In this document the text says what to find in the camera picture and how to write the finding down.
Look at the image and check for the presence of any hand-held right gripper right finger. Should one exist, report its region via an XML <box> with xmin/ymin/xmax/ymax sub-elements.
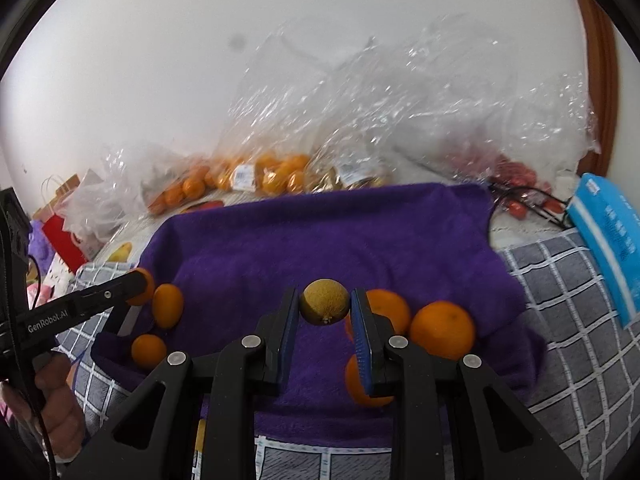
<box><xmin>350</xmin><ymin>287</ymin><xmax>583</xmax><ymax>480</ymax></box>

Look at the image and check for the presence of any white plastic bag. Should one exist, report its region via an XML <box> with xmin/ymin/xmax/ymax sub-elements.
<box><xmin>62</xmin><ymin>169</ymin><xmax>132</xmax><ymax>257</ymax></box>

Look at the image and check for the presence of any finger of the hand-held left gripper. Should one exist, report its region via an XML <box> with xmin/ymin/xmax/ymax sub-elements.
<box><xmin>102</xmin><ymin>304</ymin><xmax>144</xmax><ymax>337</ymax></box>
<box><xmin>75</xmin><ymin>269</ymin><xmax>150</xmax><ymax>312</ymax></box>

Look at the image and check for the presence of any red paper bag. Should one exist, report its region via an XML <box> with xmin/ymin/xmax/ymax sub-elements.
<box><xmin>41</xmin><ymin>214</ymin><xmax>90</xmax><ymax>277</ymax></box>

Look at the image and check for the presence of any brown wooden door frame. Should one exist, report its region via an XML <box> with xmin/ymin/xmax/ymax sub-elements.
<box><xmin>570</xmin><ymin>0</ymin><xmax>622</xmax><ymax>177</ymax></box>

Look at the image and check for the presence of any labelled clear bag of oranges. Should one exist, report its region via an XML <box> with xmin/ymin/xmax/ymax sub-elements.
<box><xmin>215</xmin><ymin>25</ymin><xmax>315</xmax><ymax>197</ymax></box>

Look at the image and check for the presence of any large orange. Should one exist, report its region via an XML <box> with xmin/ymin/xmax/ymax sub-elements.
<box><xmin>345</xmin><ymin>354</ymin><xmax>396</xmax><ymax>408</ymax></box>
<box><xmin>409</xmin><ymin>301</ymin><xmax>476</xmax><ymax>360</ymax></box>
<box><xmin>345</xmin><ymin>289</ymin><xmax>412</xmax><ymax>341</ymax></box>

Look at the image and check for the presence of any purple towel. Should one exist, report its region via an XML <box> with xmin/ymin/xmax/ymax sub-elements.
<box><xmin>90</xmin><ymin>182</ymin><xmax>548</xmax><ymax>448</ymax></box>

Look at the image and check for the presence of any blue tissue packet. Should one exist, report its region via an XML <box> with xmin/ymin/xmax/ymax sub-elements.
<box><xmin>570</xmin><ymin>172</ymin><xmax>640</xmax><ymax>331</ymax></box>

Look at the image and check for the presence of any brown paper bag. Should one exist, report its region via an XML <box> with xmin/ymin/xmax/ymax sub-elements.
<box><xmin>39</xmin><ymin>174</ymin><xmax>82</xmax><ymax>221</ymax></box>

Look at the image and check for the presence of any clear bag of yellow-green fruit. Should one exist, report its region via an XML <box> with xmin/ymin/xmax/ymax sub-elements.
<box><xmin>311</xmin><ymin>35</ymin><xmax>401</xmax><ymax>193</ymax></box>

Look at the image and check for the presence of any clear bag of small oranges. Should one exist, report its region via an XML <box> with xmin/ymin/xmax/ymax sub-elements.
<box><xmin>102</xmin><ymin>142</ymin><xmax>217</xmax><ymax>215</ymax></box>

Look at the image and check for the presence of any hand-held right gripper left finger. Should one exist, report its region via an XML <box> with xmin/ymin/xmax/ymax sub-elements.
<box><xmin>62</xmin><ymin>287</ymin><xmax>300</xmax><ymax>480</ymax></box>

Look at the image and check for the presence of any yellow-green round fruit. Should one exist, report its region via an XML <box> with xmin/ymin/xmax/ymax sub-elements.
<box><xmin>299</xmin><ymin>279</ymin><xmax>351</xmax><ymax>326</ymax></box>

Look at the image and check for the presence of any person's left hand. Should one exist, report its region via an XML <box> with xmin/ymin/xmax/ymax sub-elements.
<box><xmin>0</xmin><ymin>352</ymin><xmax>87</xmax><ymax>461</ymax></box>

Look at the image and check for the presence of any clear bag of red tomatoes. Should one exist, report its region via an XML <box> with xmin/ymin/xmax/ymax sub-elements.
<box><xmin>395</xmin><ymin>15</ymin><xmax>601</xmax><ymax>218</ymax></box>

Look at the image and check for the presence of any small orange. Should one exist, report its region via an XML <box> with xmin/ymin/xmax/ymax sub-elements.
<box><xmin>131</xmin><ymin>334</ymin><xmax>168</xmax><ymax>368</ymax></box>
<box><xmin>151</xmin><ymin>283</ymin><xmax>185</xmax><ymax>330</ymax></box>
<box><xmin>125</xmin><ymin>267</ymin><xmax>156</xmax><ymax>307</ymax></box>

